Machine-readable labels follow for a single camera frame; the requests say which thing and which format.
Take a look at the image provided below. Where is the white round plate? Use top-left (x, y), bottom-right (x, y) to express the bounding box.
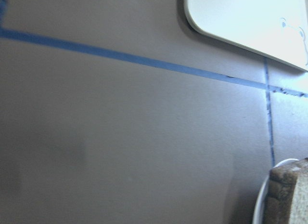
top-left (251, 158), bottom-right (299, 224)

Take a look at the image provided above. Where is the brown bread slice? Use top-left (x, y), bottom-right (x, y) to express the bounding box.
top-left (263, 158), bottom-right (308, 224)

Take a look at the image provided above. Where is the white bear serving tray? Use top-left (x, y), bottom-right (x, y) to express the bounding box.
top-left (183, 0), bottom-right (308, 72)

